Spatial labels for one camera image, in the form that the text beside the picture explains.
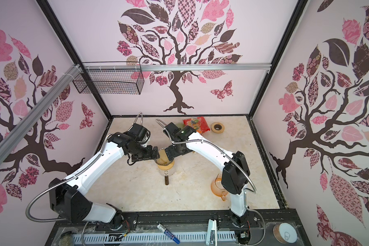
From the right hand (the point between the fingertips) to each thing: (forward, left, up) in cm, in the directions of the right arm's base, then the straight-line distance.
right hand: (177, 151), depth 83 cm
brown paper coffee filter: (-4, +7, -2) cm, 9 cm away
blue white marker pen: (-38, +1, -13) cm, 40 cm away
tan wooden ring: (-8, +6, -4) cm, 11 cm away
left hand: (-5, +14, +1) cm, 15 cm away
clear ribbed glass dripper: (-9, +7, +2) cm, 11 cm away
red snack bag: (+29, -14, -10) cm, 34 cm away
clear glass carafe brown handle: (-11, +6, -4) cm, 13 cm away
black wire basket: (+65, +56, +3) cm, 85 cm away
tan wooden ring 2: (+25, -28, -14) cm, 40 cm away
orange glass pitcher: (-16, -23, -15) cm, 31 cm away
